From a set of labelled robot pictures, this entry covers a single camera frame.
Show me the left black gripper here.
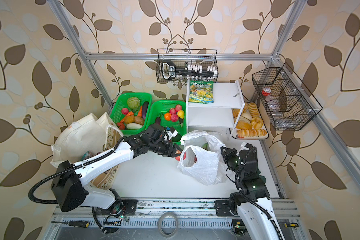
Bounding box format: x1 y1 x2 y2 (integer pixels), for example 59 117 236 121
148 140 186 157

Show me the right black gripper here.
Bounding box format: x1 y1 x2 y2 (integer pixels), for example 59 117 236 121
221 145 244 180

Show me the white plastic grocery bag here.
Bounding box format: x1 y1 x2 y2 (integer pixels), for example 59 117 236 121
176 129 250 186

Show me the green plastic basket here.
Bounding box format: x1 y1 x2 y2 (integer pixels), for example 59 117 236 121
146 100 187 145
110 93 153 136

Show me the red apple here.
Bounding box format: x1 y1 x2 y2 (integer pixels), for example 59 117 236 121
175 105 183 112

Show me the cream canvas tote bag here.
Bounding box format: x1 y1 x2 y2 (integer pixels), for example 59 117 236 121
50 112 125 190

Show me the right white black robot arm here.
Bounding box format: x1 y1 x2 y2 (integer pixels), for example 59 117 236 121
221 144 285 240

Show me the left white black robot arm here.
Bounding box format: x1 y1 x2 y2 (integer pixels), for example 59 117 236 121
28 124 182 212

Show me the dark green avocado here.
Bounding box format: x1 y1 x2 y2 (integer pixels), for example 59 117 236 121
171 134 182 143

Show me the small purple eggplant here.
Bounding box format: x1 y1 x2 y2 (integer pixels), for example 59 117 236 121
155 117 161 125

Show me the orange fruit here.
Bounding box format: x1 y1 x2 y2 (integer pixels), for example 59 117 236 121
164 113 172 121

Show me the yellow lemon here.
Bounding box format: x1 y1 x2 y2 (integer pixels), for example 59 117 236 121
177 110 185 119

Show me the tray of bread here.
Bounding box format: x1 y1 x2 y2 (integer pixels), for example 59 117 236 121
231 103 269 140

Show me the brown potato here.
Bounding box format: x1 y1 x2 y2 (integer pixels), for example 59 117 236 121
134 116 145 126

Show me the white radish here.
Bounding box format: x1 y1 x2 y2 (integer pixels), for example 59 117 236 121
126 123 143 130

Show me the white two-tier shelf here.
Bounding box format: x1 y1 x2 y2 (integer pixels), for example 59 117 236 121
186 80 245 129

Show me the dark purple eggplant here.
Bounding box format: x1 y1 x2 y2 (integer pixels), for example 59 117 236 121
141 101 149 120

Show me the green cabbage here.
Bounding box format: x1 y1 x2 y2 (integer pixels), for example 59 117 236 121
127 97 141 111

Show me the yellow green snack bag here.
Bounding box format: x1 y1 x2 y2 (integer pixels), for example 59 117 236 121
189 81 214 104

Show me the roll of clear tape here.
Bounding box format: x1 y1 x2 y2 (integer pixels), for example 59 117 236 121
157 212 180 238

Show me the black barcode scanner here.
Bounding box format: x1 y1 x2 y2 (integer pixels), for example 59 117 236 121
160 60 219 81

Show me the right yellow black screwdriver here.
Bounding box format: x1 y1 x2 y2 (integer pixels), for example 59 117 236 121
284 223 299 228

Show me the yellow black screwdriver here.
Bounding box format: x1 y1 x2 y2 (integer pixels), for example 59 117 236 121
51 221 90 228
284 223 299 228

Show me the left yellow black screwdriver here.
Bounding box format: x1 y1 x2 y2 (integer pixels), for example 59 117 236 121
51 221 90 228

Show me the right black wire basket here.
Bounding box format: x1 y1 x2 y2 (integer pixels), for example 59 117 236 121
252 63 323 131

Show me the black wire basket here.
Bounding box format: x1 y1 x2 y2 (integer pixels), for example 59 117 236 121
156 48 219 85
252 63 323 131

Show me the back black wire basket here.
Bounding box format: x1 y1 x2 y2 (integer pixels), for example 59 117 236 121
156 48 219 85

